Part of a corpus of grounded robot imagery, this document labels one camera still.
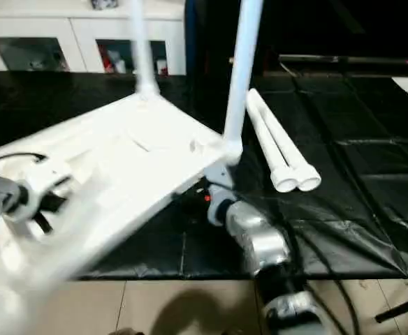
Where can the white compartment tray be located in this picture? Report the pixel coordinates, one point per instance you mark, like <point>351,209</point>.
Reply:
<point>120,153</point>

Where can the white plastic table leg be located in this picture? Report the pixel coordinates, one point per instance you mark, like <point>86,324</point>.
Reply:
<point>244,70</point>
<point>267,136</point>
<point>142,49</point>
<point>295,157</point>

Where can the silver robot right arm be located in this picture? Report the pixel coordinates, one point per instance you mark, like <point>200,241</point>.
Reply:
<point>260,237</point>

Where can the small tan tag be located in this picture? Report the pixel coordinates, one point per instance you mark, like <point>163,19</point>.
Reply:
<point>232,60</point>

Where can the black work mat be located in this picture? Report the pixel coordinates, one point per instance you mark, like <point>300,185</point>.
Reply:
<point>351,195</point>

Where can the small red bottle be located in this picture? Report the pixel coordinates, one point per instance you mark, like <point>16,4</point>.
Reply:
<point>108,61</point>

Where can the white glass-door cabinet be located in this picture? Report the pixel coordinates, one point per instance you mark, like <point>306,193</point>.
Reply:
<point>50,31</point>

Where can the long black bar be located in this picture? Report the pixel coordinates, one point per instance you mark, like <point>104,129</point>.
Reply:
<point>358,61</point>

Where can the silver crumpled object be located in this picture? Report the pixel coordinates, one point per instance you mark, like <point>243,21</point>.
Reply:
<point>104,3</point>

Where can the black floor stand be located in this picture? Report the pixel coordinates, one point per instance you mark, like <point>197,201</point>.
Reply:
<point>403,307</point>

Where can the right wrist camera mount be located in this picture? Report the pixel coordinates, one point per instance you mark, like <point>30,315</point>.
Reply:
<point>218,176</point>

